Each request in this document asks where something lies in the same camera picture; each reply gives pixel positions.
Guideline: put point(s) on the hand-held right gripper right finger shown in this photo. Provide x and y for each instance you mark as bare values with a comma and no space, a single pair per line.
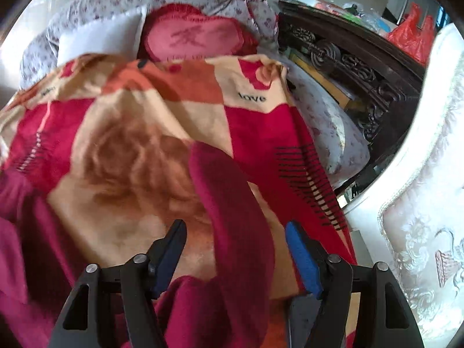
302,257

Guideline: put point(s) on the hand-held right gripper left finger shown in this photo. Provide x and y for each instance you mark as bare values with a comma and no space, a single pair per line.
168,261

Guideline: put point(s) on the maroon knit garment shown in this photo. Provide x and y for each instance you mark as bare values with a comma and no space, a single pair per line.
232,224

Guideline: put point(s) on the red and orange printed blanket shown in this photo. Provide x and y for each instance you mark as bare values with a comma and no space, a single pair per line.
127,152

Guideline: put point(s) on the white embroidered armchair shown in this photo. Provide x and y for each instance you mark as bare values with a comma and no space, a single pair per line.
417,206

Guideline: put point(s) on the floral bed sheet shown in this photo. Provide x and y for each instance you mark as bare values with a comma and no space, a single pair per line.
333,130

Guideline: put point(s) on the dark carved wooden cabinet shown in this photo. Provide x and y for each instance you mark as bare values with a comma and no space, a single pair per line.
362,65

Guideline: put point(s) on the red fringed pillow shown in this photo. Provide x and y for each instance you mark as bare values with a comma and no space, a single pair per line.
195,36

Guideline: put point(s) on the white pillow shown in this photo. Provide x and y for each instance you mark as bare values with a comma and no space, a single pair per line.
101,36

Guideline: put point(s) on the red plastic bag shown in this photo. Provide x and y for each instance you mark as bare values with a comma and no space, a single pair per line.
409,36

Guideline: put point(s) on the clear plastic bag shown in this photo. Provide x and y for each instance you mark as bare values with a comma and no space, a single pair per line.
373,21

